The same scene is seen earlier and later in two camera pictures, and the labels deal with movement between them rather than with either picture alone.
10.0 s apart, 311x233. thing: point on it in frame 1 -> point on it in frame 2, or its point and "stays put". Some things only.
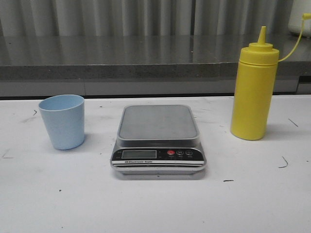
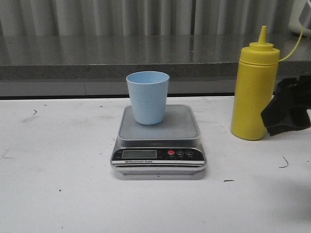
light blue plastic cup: (64, 116) -> (148, 91)
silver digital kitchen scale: (158, 139) stays put
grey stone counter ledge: (140, 66) stays put
